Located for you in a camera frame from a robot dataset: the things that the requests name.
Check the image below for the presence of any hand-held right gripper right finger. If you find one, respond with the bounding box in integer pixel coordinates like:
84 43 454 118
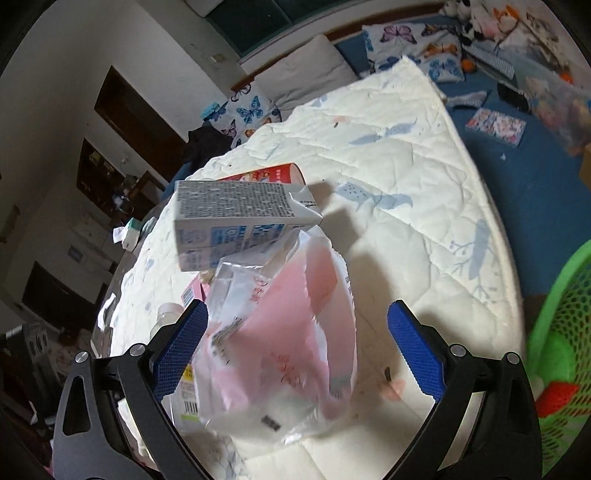
387 299 542 480

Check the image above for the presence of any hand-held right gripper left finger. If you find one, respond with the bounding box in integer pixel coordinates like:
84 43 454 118
52 299 211 480

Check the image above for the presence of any small pink box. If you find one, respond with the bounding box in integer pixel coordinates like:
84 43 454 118
181 272 213 308

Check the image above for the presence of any pink white plastic bag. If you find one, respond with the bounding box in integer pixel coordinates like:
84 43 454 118
191 228 360 446

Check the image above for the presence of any blue white milk carton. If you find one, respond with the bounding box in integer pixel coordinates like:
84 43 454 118
173 180 324 273

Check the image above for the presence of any green plastic basket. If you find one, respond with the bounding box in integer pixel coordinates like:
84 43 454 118
526 240 591 480

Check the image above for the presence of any clear wrapper yellow label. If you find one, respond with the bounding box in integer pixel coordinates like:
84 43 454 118
161 364 204 435

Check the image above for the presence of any green white tissue box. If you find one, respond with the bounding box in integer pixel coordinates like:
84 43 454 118
121 219 158 252

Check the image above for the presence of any white cabinet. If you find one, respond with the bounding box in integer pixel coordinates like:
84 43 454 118
28 217 116 315

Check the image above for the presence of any white quilted blanket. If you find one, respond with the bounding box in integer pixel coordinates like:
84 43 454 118
92 55 525 480

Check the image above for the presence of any blue bed sheet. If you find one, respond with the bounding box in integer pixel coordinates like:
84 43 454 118
335 16 591 296

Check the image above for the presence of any dark wooden shelf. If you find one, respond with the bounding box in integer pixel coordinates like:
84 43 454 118
76 138 167 222

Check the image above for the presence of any red printed paper cup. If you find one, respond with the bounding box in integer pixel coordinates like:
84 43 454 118
215 162 306 185

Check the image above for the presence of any black clothing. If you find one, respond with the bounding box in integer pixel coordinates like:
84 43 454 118
185 124 234 171

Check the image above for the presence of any printed picture book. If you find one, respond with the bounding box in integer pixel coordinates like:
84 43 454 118
465 108 528 147

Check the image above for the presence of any dark wooden door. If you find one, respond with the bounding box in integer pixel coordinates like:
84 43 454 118
95 65 185 160

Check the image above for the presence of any butterfly print pillow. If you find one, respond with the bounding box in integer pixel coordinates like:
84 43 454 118
418 44 466 84
361 21 462 61
222 80 282 148

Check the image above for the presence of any grey printed cloth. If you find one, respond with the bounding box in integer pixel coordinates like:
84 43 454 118
445 90 490 109

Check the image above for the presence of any black case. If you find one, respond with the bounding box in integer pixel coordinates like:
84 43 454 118
498 83 532 112

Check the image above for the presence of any clear plastic storage box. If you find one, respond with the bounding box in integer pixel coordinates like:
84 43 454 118
512 60 591 155

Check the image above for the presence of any grey keyboard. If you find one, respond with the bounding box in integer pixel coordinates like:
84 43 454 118
466 46 517 80

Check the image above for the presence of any plain beige pillow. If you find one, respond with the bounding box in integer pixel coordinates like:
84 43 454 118
256 34 358 112

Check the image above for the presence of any black white plush toy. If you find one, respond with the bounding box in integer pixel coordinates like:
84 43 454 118
443 0 490 47

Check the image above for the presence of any orange white plush toy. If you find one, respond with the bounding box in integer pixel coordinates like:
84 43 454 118
480 2 522 51

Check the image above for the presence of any grey white plush toy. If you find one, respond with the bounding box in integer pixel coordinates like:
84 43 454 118
522 7 559 47

